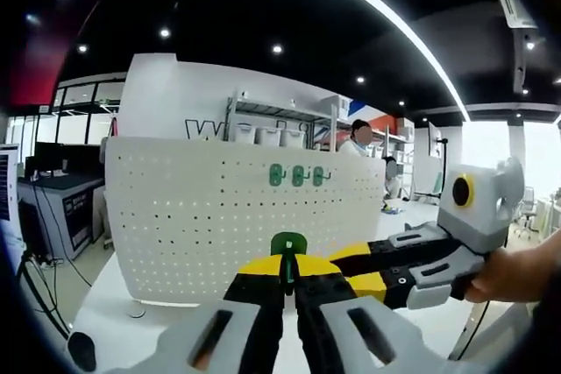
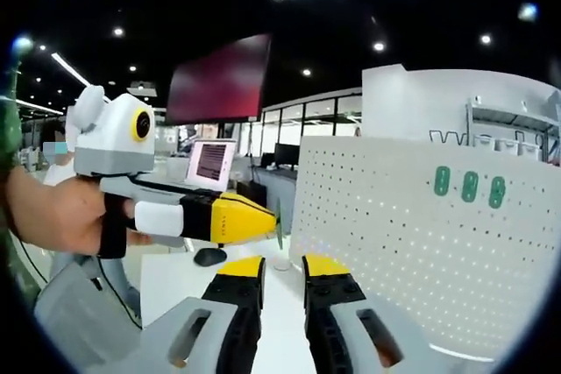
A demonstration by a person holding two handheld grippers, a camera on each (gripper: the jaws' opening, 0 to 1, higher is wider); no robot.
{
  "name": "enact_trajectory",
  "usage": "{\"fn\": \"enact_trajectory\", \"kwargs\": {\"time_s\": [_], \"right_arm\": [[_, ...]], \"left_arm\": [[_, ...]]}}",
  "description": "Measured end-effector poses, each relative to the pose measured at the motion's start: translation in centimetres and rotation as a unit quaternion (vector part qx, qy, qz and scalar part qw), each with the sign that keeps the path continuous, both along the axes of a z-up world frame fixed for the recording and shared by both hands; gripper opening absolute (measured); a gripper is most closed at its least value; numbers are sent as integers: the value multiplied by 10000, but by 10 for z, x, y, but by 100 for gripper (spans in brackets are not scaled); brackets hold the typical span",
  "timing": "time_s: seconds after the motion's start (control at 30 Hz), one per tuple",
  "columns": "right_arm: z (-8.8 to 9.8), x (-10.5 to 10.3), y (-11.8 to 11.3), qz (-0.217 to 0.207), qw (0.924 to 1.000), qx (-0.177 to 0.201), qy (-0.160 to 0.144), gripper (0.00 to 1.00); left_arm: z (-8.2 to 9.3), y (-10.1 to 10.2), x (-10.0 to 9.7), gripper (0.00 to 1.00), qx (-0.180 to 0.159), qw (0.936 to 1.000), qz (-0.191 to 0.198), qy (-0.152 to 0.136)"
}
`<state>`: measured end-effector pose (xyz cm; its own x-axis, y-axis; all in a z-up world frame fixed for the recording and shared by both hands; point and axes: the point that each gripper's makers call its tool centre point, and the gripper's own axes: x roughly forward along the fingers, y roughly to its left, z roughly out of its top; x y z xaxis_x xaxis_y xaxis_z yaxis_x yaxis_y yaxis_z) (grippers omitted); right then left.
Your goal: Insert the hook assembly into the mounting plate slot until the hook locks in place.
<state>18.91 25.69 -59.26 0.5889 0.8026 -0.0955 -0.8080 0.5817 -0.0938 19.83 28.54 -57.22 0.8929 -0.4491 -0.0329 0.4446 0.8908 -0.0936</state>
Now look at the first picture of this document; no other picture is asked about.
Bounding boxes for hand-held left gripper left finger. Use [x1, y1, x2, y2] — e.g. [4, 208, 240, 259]
[131, 254, 286, 374]

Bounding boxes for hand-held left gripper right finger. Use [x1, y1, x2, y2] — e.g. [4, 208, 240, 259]
[291, 254, 479, 374]

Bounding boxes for white perforated mounting plate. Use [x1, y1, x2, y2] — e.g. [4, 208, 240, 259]
[103, 136, 387, 318]

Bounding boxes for person's right hand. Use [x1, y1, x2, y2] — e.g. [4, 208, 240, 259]
[465, 237, 540, 304]

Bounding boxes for black tripod stand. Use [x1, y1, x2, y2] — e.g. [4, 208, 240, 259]
[427, 122, 451, 201]

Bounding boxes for black rounded object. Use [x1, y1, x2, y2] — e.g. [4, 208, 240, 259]
[65, 330, 97, 373]

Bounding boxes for metal shelf rack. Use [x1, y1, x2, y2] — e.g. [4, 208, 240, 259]
[226, 88, 352, 152]

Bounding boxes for long ceiling light strip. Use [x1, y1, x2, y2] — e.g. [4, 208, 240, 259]
[270, 0, 473, 122]

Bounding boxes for black computer monitor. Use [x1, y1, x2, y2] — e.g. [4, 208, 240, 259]
[33, 140, 89, 174]

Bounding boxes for round ceiling downlights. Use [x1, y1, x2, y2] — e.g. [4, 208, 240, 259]
[25, 14, 534, 123]

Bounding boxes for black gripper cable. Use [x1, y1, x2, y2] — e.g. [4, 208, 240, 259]
[449, 299, 490, 360]

